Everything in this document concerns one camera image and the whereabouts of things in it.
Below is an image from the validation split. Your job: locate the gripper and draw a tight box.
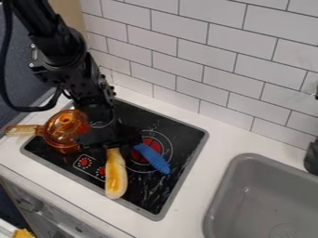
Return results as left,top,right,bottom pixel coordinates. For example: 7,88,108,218
75,101,144,151

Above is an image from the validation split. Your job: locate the toy bread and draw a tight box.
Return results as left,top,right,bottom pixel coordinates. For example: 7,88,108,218
102,147,129,200

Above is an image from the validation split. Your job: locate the toy stove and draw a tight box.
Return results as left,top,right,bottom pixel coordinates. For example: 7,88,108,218
19,98,210,222

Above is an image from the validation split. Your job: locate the clear orange toy pot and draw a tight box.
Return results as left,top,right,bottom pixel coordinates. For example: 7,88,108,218
4,109,92,155

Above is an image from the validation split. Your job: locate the blue toy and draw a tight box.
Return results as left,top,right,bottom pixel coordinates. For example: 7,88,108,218
132,142,172,176

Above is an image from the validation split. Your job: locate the yellow toy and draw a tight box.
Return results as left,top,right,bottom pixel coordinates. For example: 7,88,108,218
11,228,38,238

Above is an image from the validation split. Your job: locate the toy sink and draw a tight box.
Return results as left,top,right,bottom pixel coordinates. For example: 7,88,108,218
202,152,318,238

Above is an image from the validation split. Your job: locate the black cable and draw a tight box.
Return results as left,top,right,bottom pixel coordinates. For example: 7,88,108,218
0,0,65,113

